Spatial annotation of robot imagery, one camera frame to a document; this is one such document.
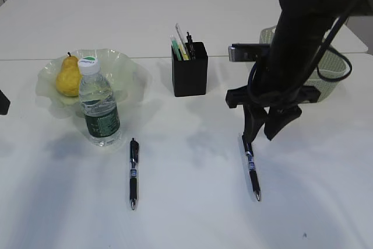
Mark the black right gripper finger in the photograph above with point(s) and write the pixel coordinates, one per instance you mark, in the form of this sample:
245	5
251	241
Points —
254	118
278	118

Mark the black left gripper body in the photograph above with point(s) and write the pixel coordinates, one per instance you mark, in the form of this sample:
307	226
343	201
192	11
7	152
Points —
4	103

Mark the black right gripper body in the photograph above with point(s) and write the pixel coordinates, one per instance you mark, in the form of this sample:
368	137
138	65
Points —
278	78

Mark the black pen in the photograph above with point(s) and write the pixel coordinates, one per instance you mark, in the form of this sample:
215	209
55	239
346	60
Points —
251	168
133	179
191	47

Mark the yellow pear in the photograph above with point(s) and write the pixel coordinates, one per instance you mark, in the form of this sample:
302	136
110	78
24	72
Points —
68	79

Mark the yellow utility knife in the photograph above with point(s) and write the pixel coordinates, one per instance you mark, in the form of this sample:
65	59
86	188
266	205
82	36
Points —
184	52

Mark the clear plastic water bottle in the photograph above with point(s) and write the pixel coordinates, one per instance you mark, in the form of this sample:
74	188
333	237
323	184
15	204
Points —
98	103

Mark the clear plastic ruler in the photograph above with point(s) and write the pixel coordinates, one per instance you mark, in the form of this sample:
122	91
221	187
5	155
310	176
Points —
181	36

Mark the mint green utility knife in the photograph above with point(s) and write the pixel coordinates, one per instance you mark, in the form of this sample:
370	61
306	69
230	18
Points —
176	49

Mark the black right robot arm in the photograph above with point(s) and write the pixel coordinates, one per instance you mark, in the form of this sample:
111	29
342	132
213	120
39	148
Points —
333	14

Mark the green plastic woven basket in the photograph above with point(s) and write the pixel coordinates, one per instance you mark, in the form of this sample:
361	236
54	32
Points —
331	66

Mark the black square pen holder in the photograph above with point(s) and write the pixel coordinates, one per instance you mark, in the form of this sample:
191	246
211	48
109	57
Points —
189	78

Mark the green wavy glass plate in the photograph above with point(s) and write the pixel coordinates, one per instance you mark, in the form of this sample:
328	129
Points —
127	78

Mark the silver blue wrist camera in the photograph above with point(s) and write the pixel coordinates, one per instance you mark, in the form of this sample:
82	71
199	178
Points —
241	52

